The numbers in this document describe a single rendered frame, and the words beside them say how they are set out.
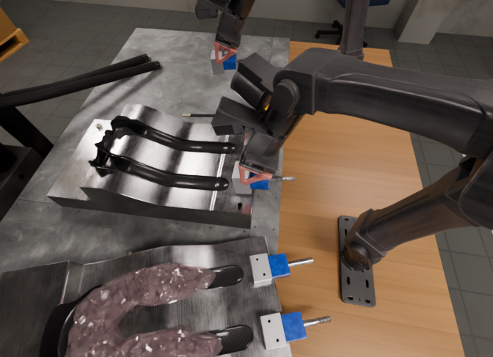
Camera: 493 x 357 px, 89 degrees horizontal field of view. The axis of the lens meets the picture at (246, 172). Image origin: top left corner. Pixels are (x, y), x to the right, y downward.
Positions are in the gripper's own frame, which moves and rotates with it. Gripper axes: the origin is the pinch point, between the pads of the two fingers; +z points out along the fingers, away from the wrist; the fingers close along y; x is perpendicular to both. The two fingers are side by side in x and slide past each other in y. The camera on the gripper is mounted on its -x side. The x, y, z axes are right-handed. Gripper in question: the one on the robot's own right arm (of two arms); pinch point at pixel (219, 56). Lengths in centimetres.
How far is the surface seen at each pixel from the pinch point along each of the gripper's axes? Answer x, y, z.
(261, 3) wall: 49, -225, 65
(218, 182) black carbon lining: 5.5, 41.9, 3.9
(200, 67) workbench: -3.0, -14.7, 17.2
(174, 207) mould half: -2.8, 48.7, 8.1
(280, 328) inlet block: 18, 71, -2
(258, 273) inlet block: 14, 62, 0
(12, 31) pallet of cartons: -164, -162, 167
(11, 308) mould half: -25, 70, 16
